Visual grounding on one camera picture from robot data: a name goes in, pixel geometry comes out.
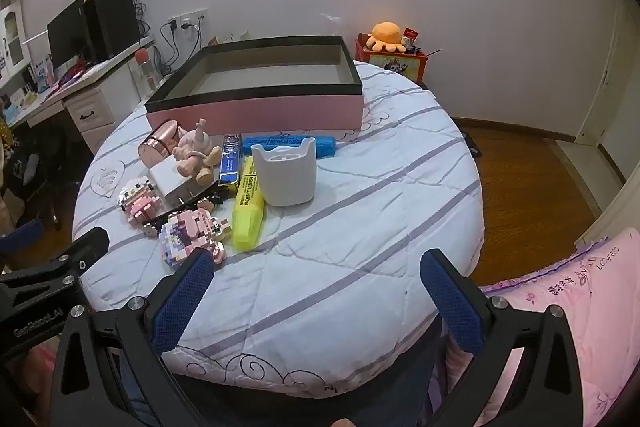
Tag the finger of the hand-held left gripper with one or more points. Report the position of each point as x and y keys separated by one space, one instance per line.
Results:
x=90 y=244
x=22 y=237

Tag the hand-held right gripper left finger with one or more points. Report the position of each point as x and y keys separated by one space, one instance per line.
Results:
x=182 y=302

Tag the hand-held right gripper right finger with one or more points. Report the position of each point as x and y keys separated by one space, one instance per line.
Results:
x=452 y=307

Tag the small pink block figure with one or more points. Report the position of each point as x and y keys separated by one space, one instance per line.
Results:
x=140 y=202

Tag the large pink purple block figure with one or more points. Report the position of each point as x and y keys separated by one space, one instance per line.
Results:
x=192 y=234

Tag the black beaded hair clip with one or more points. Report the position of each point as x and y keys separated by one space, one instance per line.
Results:
x=202 y=201

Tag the yellow highlighter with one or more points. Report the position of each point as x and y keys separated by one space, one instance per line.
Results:
x=247 y=212

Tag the pink doll figure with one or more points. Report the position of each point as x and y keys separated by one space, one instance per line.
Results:
x=192 y=149

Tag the blue gold-edged case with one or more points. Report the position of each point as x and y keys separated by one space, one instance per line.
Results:
x=230 y=162

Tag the white cat-ear container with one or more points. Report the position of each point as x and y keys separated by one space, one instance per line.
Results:
x=287 y=179

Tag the pink box with black rim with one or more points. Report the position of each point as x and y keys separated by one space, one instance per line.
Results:
x=250 y=114

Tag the blue highlighter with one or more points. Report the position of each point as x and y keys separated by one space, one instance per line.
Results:
x=325 y=145

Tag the black office chair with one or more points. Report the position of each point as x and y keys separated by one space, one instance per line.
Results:
x=40 y=167

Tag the small white box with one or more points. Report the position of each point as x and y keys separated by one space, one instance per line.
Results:
x=167 y=179

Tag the rose gold cylinder bottle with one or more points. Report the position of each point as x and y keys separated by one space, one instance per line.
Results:
x=157 y=144

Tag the pink printed blanket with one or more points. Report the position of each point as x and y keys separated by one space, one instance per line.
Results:
x=575 y=307

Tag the white desk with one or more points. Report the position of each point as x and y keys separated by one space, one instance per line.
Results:
x=95 y=107

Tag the blue printed carton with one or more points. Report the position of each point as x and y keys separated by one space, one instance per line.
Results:
x=42 y=74

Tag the clear bottle with red cap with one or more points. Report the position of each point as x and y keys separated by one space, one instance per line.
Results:
x=146 y=69

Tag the white glass-door cabinet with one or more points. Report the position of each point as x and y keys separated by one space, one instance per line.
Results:
x=12 y=42

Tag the black computer monitor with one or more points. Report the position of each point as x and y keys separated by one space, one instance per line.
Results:
x=67 y=32

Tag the black computer tower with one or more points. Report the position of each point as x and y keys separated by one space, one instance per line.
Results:
x=112 y=22

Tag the snack packets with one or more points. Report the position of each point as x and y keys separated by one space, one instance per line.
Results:
x=225 y=39

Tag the red printed storage box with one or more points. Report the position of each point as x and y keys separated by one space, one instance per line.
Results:
x=400 y=66

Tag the white door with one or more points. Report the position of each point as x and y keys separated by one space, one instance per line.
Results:
x=607 y=97

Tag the orange octopus plush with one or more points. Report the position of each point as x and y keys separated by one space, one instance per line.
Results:
x=386 y=34

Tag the clear plastic bag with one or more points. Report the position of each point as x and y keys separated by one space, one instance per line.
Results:
x=332 y=24

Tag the white wall power outlet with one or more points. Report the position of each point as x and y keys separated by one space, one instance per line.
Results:
x=187 y=19

